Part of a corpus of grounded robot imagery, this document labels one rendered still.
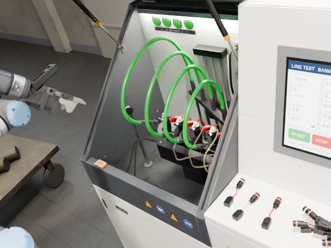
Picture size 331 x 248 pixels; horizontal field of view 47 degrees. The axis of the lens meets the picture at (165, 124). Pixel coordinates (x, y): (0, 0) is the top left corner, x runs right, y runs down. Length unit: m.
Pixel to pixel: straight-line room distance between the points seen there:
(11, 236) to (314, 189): 0.95
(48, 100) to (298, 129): 0.82
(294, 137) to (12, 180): 2.24
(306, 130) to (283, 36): 0.28
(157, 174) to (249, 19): 0.83
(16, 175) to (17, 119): 1.88
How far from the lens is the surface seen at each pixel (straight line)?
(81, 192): 3.12
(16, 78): 1.34
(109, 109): 1.76
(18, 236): 1.33
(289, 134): 1.24
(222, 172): 1.34
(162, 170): 1.73
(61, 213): 3.04
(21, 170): 3.07
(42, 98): 1.37
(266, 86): 1.22
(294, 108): 1.20
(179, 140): 1.39
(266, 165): 1.34
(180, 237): 1.58
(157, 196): 1.46
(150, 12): 1.70
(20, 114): 1.19
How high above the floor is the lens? 1.97
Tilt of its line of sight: 35 degrees down
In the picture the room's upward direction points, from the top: 17 degrees counter-clockwise
